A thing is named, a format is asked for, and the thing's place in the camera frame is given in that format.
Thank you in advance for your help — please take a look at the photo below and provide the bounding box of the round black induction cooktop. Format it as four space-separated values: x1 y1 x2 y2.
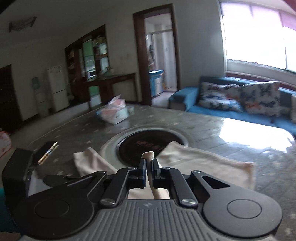
99 125 194 169

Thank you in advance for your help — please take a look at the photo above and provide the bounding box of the pink tissue box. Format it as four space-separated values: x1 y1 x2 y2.
96 95 128 125

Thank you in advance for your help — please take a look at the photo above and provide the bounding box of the water dispenser with bottle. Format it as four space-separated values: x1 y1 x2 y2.
32 77 49 118

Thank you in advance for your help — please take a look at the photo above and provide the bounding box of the dark wooden side counter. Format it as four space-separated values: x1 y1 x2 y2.
85 73 138 105

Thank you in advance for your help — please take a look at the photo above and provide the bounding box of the blue small cabinet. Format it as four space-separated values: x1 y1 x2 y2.
149 69 164 97

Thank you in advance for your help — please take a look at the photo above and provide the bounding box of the small butterfly print cushion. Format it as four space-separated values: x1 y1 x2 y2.
198 82 243 113

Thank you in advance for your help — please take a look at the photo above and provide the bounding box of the white refrigerator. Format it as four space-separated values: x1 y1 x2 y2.
47 65 69 113

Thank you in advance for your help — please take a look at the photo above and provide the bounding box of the dark wooden display cabinet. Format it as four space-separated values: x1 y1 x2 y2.
65 25 109 108

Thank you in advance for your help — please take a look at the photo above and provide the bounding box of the large butterfly print cushion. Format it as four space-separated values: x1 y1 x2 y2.
241 81 281 117

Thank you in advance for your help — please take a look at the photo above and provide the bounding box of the plain grey cushion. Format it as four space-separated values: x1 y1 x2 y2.
290 94 296 124

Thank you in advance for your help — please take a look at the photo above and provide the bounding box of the dark wooden door frame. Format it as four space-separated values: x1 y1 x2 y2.
133 4 180 108

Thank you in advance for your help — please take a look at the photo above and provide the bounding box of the window with frame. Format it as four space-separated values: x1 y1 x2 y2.
220 1 295 84

